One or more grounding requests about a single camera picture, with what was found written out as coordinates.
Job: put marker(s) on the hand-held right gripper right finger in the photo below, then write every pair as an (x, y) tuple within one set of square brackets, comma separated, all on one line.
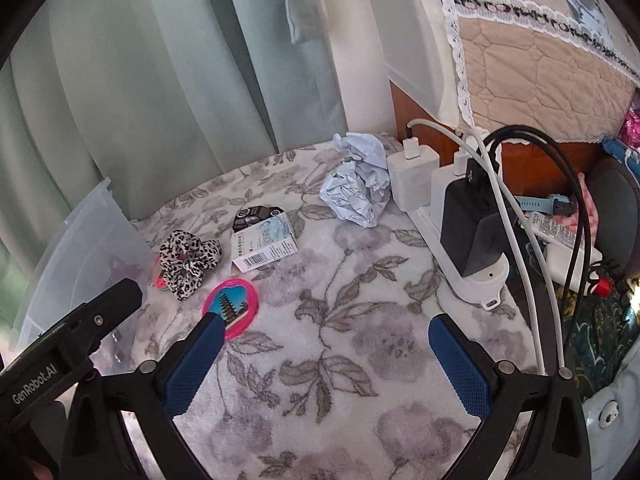
[(460, 365)]

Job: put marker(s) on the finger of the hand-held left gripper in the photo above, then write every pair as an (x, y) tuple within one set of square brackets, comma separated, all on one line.
[(115, 300)]

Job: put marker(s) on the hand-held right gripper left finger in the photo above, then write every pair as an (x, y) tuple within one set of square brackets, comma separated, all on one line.
[(195, 365)]

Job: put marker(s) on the red hair claw clip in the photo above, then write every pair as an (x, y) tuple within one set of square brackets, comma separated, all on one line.
[(122, 270)]

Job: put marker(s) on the clear plastic storage container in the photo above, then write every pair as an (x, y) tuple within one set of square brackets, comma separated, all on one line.
[(90, 240)]

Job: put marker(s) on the pink round pocket mirror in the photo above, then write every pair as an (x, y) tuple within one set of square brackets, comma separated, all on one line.
[(235, 305)]

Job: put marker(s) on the leopard print scrunchie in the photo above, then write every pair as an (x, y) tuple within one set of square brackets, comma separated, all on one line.
[(185, 260)]

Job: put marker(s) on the white medicine box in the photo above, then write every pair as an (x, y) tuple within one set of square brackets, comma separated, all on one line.
[(265, 247)]

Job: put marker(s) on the black toy car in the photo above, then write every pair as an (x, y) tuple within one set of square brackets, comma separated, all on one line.
[(252, 215)]

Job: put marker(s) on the white paper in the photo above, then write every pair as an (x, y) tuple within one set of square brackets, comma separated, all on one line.
[(355, 185)]

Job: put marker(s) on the white power strip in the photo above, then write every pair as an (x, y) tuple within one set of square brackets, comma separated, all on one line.
[(480, 285)]

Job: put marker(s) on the grey floral blanket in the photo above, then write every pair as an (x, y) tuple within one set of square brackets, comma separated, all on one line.
[(350, 335)]

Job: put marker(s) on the black charger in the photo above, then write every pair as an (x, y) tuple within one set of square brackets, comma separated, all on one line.
[(470, 230)]

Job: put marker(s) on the dark patterned cloth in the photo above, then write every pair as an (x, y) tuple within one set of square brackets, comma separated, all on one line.
[(600, 340)]

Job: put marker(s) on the white tube red cap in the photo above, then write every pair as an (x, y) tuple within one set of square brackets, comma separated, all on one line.
[(555, 230)]

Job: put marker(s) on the light blue panda pouch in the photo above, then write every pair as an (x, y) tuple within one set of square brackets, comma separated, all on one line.
[(615, 435)]

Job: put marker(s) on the blue wrist watch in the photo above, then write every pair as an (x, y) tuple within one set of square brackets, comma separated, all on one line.
[(545, 203)]

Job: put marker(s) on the white charger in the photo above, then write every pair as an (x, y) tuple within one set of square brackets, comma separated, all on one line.
[(447, 182), (412, 180)]

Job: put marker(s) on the pink striped cloth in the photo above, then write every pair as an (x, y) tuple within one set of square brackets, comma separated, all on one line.
[(592, 220)]

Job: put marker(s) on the pale green curtain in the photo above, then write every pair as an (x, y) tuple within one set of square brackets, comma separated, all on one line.
[(150, 85)]

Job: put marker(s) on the dark grey cushion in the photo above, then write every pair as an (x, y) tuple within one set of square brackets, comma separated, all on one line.
[(615, 200)]

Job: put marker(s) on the brown wooden furniture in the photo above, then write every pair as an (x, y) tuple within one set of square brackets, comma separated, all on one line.
[(399, 110)]

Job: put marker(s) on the beige quilted lace cover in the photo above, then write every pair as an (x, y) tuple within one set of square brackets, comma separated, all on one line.
[(525, 60)]

